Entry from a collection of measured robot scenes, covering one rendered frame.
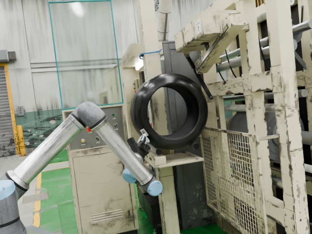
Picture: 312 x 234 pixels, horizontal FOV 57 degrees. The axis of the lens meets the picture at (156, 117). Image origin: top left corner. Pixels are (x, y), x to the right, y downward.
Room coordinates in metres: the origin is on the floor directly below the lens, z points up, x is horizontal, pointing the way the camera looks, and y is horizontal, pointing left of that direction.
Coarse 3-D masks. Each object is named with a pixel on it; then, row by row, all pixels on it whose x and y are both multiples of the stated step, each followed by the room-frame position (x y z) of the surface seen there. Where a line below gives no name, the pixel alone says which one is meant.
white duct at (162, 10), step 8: (160, 0) 2.78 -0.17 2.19; (168, 0) 2.76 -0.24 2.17; (160, 8) 2.82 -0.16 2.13; (168, 8) 2.81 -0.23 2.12; (160, 16) 2.87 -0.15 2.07; (168, 16) 2.86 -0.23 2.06; (160, 24) 2.91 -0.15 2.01; (168, 24) 2.92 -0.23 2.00; (160, 32) 2.96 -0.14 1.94; (168, 32) 2.99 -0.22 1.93
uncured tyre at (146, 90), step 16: (160, 80) 2.03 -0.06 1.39; (176, 80) 2.05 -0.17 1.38; (192, 80) 2.12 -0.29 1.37; (144, 96) 2.01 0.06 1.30; (192, 96) 2.33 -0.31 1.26; (144, 112) 2.00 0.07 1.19; (192, 112) 2.35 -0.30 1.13; (144, 128) 2.00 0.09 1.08; (192, 128) 2.31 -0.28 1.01; (160, 144) 2.03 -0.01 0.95; (176, 144) 2.05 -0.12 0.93
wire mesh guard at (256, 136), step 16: (208, 128) 2.29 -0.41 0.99; (240, 144) 1.83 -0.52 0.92; (256, 144) 1.64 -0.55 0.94; (256, 160) 1.67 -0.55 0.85; (208, 176) 2.42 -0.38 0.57; (256, 176) 1.68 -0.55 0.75; (208, 192) 2.46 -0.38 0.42; (224, 192) 2.15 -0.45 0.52; (240, 192) 1.89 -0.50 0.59; (256, 208) 1.71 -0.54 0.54
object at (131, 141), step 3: (129, 138) 1.89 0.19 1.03; (132, 138) 1.88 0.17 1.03; (129, 141) 1.88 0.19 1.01; (132, 141) 1.87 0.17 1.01; (135, 141) 1.89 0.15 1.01; (129, 144) 1.90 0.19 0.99; (132, 144) 1.88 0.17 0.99; (135, 144) 1.88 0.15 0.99; (132, 147) 1.88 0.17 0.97; (135, 147) 1.87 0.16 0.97; (132, 150) 1.89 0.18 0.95; (135, 150) 1.87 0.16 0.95; (138, 150) 1.87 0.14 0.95
